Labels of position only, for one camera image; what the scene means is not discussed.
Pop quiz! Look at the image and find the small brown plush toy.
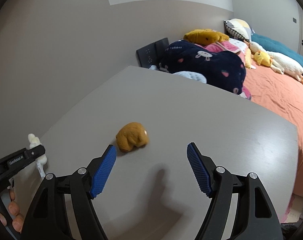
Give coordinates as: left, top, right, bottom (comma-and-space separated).
116, 122, 149, 153

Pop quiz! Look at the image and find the white foam bundle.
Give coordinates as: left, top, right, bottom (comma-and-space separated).
28, 133, 47, 179

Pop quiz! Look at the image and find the person's left hand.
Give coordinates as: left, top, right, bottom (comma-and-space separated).
8, 189, 24, 233

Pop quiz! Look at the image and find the grey desk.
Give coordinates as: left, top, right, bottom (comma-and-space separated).
22, 67, 298, 239

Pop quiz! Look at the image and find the light blue cloth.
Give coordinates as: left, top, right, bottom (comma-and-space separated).
149, 65, 208, 84

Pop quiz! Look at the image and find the navy patterned blanket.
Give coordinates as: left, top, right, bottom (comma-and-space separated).
156, 40, 246, 95

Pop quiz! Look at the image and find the pastel foam floor mat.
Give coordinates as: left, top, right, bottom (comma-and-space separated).
281, 194, 303, 223

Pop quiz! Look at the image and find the orange bed cover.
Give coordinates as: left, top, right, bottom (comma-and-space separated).
244, 66, 303, 197

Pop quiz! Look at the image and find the yellow pillow by blanket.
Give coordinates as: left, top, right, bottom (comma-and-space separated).
244, 48, 256, 69

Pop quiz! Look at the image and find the pink blanket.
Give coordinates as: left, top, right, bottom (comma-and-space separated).
194, 41, 251, 100

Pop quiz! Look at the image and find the yellow duck plush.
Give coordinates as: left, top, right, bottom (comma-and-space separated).
254, 51, 272, 67

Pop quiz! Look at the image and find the mustard plush toy on bed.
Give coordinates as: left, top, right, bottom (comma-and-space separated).
183, 29, 230, 46

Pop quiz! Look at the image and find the white dotted pillow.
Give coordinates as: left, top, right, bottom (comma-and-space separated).
229, 38, 248, 54

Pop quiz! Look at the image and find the white goose plush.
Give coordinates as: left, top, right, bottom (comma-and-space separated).
244, 40, 303, 85

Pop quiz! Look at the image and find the checked white pillow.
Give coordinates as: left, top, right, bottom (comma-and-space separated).
224, 18, 254, 41

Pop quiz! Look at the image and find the teal long cushion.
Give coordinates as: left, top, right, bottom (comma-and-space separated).
251, 33, 303, 67

